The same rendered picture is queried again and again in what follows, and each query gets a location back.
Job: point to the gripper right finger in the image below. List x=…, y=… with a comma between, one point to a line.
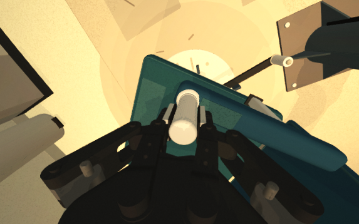
x=260, y=168

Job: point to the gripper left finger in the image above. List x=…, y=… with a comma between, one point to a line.
x=104, y=146

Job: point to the teal chair seat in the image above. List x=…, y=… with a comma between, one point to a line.
x=154, y=90

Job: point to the cream round chair base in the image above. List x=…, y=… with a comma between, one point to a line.
x=210, y=65

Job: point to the grey bar with dark collar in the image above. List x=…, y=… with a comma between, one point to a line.
x=261, y=107

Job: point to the cream round tube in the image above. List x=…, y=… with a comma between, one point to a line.
x=17, y=146

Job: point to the dark lever with white grip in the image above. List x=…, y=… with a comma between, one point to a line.
x=281, y=60

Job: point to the grey cabinet with dark edge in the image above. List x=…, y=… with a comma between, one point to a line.
x=5, y=77

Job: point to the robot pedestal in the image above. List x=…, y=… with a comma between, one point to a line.
x=347, y=40

